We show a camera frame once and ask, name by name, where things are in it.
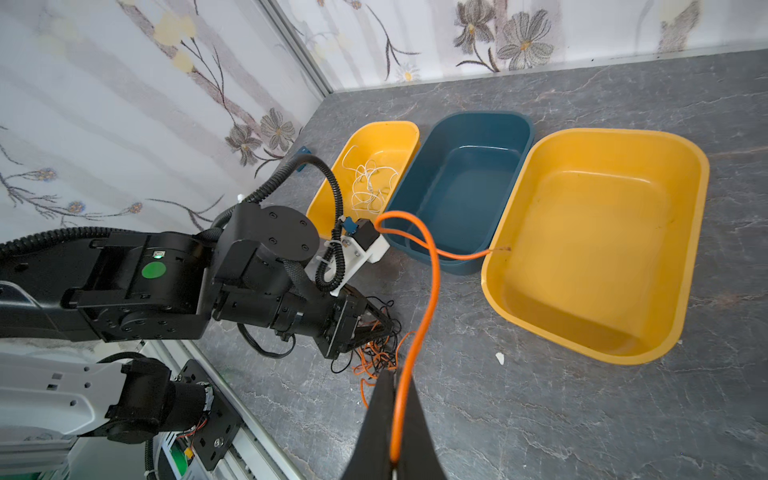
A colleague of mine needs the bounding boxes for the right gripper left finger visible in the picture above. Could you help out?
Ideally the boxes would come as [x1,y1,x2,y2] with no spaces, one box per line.
[341,371,396,480]

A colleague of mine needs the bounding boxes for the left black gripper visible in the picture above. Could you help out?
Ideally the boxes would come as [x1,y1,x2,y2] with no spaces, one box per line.
[212,289,395,360]

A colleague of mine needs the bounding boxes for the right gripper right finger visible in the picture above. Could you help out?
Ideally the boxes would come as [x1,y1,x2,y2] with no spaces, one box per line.
[397,380,447,480]

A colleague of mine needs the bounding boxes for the black cable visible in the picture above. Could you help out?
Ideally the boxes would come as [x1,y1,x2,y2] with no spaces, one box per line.
[329,296,400,376]

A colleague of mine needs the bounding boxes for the orange cable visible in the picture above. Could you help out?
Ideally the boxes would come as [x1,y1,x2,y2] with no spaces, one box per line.
[352,210,511,466]

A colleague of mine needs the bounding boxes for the white cable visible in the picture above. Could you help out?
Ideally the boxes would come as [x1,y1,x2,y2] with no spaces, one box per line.
[340,143,402,217]

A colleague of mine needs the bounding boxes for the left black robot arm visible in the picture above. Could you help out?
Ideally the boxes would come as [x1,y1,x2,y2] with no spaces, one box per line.
[1,203,394,444]

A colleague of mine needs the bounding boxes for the teal plastic bin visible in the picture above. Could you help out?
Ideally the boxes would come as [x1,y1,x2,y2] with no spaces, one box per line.
[387,111,535,255]

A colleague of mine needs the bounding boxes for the left yellow plastic bin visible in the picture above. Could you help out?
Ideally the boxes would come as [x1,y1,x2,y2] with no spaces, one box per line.
[331,121,420,221]

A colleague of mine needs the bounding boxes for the yellow plastic bin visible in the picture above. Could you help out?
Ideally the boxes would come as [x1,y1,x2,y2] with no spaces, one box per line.
[481,128,710,365]
[331,121,420,221]

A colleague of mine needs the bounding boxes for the right yellow plastic bin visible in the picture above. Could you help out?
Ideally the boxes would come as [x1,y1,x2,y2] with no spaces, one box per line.
[481,128,710,365]

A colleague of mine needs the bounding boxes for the aluminium frame rail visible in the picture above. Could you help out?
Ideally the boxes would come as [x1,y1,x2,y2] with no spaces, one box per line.
[140,340,304,479]

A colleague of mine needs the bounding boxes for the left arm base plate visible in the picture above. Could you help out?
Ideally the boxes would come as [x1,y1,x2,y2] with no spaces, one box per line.
[181,360,243,472]

